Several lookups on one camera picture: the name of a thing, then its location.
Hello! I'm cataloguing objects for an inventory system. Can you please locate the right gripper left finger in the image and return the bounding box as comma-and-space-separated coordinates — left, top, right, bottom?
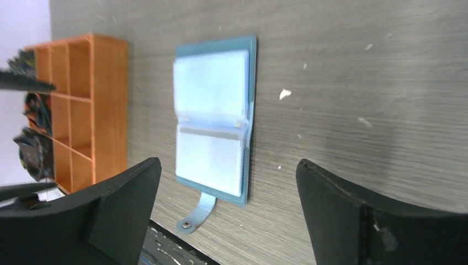
1, 157, 162, 264

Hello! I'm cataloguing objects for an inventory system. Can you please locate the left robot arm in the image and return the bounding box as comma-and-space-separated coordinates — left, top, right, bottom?
1, 71, 56, 93

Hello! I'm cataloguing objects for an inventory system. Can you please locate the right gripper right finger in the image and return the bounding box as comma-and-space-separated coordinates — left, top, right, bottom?
296, 159, 467, 264

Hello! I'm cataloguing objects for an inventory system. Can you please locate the wooden compartment tray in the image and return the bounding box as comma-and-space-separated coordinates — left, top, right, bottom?
25, 33, 128, 194

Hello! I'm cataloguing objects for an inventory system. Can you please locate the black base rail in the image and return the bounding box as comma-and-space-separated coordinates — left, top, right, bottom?
138, 220, 219, 265

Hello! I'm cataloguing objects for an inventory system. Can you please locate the blue card holder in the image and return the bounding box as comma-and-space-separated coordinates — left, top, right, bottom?
173, 35, 258, 235

